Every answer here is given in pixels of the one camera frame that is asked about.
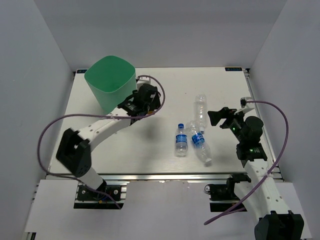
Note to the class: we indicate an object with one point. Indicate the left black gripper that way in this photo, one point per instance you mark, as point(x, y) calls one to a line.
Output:
point(155, 103)

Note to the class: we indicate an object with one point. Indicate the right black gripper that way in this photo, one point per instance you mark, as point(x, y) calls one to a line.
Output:
point(215, 116)

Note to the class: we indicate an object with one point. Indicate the blue cap water bottle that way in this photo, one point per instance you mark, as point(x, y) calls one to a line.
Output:
point(181, 141)

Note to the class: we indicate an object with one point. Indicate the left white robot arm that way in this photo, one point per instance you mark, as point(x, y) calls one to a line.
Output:
point(75, 147)

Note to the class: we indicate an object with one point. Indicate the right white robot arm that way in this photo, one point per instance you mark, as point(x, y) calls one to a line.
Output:
point(256, 188)

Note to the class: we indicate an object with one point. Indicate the green plastic bin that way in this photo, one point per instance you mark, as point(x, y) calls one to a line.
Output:
point(111, 80)

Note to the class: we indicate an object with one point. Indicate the clear unlabelled plastic bottle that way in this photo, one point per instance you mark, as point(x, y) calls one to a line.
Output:
point(200, 112)

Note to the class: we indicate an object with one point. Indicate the crushed blue label bottle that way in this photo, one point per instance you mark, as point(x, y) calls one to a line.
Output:
point(202, 149)

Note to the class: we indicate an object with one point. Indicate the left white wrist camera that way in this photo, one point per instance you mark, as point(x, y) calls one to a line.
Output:
point(140, 80)

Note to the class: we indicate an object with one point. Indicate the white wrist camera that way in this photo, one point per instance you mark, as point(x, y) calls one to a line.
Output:
point(140, 80)
point(246, 105)

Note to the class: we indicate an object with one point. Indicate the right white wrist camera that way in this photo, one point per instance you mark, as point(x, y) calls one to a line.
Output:
point(246, 105)

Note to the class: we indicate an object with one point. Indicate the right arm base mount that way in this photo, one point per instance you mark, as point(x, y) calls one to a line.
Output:
point(222, 196)

